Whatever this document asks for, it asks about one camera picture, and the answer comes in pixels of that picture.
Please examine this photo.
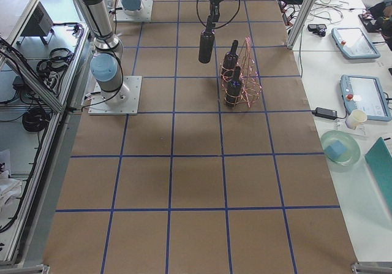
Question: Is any dark wine bottle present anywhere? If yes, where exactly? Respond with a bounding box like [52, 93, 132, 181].
[198, 16, 215, 64]

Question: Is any dark wine bottle left basket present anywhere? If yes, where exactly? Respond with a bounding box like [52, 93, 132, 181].
[221, 40, 238, 77]

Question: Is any dark wine bottle basket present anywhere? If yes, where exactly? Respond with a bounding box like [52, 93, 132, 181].
[225, 66, 242, 108]
[221, 40, 238, 77]

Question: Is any dark wine bottle right basket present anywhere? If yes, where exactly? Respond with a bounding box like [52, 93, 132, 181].
[225, 66, 242, 108]

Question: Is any black webcam device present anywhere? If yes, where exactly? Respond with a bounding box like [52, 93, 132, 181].
[307, 24, 327, 37]

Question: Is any blue teach pendant far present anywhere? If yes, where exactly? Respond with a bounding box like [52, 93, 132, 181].
[331, 28, 380, 59]

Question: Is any blue teach pendant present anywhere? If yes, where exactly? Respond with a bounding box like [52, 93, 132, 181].
[331, 28, 380, 59]
[340, 75, 391, 121]

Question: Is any black power adapter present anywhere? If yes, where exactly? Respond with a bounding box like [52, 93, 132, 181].
[312, 107, 337, 120]

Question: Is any brown paper mat blue grid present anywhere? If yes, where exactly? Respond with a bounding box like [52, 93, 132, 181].
[43, 0, 356, 273]

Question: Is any blue teach pendant near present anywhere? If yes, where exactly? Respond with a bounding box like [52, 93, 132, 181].
[340, 75, 391, 121]

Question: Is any grey control box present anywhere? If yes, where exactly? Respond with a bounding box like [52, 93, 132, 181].
[17, 2, 54, 45]

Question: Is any white paper cup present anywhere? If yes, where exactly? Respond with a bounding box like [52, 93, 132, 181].
[345, 109, 368, 129]

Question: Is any blue foam cube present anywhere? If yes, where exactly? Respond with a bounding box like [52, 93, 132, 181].
[324, 140, 348, 161]

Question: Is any green glass plate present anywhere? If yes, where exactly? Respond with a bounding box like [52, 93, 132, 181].
[320, 130, 361, 166]

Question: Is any teal board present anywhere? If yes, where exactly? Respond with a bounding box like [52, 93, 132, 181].
[365, 137, 391, 211]

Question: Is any white crumpled cloth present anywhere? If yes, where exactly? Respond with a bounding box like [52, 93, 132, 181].
[0, 150, 23, 213]

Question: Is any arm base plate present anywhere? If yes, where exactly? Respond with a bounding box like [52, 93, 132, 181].
[116, 0, 153, 23]
[88, 75, 142, 115]

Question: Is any copper wire wine basket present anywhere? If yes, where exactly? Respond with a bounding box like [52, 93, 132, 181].
[220, 36, 262, 108]

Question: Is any aluminium frame post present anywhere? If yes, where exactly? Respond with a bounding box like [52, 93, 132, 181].
[287, 0, 316, 50]

